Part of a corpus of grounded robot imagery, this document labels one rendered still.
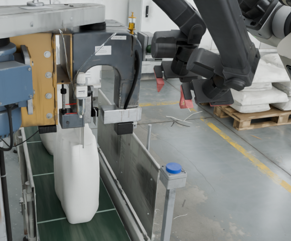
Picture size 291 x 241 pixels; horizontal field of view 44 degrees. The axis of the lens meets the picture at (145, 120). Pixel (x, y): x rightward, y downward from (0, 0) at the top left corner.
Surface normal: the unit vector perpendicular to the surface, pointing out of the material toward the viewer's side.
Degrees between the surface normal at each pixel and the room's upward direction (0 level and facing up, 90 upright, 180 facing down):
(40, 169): 0
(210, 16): 143
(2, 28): 90
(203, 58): 59
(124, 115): 90
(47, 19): 90
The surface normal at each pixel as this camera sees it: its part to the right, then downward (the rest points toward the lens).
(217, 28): -0.39, 0.91
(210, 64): 0.14, -0.12
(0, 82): 0.72, 0.33
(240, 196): 0.07, -0.91
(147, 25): 0.36, 0.40
